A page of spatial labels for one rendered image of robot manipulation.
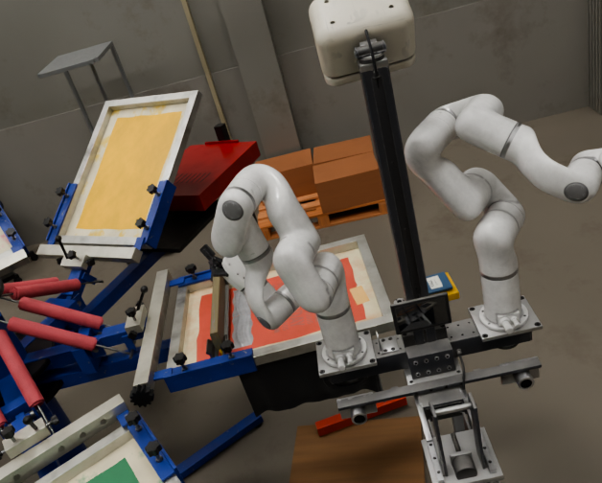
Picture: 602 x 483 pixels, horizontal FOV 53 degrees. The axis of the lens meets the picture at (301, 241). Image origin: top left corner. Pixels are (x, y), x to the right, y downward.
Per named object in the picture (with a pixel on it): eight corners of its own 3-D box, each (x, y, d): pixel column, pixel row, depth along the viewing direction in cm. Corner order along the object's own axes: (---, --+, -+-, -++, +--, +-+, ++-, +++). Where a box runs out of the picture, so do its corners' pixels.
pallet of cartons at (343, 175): (380, 172, 520) (371, 131, 502) (395, 212, 457) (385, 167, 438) (262, 201, 529) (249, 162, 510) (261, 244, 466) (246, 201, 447)
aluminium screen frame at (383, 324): (365, 241, 250) (363, 234, 248) (399, 329, 199) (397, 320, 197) (181, 290, 253) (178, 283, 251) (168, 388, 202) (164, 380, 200)
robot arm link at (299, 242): (282, 147, 146) (255, 184, 131) (353, 267, 160) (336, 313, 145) (236, 166, 153) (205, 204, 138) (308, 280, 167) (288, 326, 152)
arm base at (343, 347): (372, 369, 160) (360, 324, 152) (325, 379, 161) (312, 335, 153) (363, 332, 173) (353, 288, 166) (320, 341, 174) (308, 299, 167)
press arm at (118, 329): (151, 326, 229) (147, 316, 226) (150, 336, 223) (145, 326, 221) (107, 338, 229) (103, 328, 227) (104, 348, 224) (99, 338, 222)
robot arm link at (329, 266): (355, 294, 163) (342, 244, 155) (343, 327, 153) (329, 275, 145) (320, 294, 167) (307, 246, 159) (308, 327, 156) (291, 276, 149)
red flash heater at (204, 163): (196, 161, 365) (189, 142, 359) (262, 157, 343) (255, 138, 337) (134, 214, 320) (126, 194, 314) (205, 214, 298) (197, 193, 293)
